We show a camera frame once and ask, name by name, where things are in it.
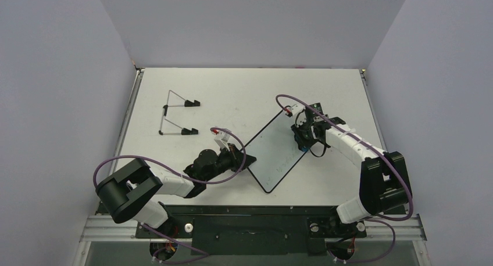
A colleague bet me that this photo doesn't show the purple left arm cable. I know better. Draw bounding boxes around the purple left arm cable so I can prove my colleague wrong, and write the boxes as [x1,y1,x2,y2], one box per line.
[93,127,247,265]

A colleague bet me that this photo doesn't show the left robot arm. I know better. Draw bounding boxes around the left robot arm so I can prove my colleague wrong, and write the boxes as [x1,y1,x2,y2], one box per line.
[95,143,257,237]

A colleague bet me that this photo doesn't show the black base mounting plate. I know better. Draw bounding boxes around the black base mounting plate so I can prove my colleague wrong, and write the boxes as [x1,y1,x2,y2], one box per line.
[121,205,370,260]

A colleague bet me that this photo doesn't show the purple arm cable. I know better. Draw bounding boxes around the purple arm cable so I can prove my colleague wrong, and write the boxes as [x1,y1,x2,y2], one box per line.
[93,127,247,265]
[276,94,415,264]

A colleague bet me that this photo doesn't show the black framed small whiteboard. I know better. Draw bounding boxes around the black framed small whiteboard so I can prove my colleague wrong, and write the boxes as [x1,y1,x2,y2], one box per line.
[245,110,306,193]

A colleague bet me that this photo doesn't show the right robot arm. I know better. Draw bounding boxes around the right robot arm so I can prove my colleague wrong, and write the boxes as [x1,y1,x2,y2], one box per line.
[286,103,412,235]

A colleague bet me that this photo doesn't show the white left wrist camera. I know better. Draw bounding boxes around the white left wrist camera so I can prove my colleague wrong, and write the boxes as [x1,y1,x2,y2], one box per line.
[210,127,231,150]

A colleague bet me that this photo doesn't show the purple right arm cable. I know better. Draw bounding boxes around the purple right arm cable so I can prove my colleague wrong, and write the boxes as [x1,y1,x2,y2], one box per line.
[276,94,415,264]

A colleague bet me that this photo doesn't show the aluminium frame rail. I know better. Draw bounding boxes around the aluminium frame rail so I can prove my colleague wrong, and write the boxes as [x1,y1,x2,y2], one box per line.
[92,68,145,186]

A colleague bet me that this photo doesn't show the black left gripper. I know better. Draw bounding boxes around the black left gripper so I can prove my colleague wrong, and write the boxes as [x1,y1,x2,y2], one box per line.
[203,143,256,183]

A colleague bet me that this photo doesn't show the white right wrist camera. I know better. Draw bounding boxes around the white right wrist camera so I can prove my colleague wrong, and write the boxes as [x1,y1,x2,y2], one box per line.
[284,104,306,127]

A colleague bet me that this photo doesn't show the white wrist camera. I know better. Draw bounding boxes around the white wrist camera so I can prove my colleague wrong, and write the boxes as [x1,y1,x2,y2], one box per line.
[284,104,306,127]
[210,127,231,150]

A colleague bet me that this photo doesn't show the wire whiteboard stand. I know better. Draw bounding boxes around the wire whiteboard stand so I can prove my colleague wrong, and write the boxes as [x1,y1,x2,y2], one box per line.
[158,89,201,136]

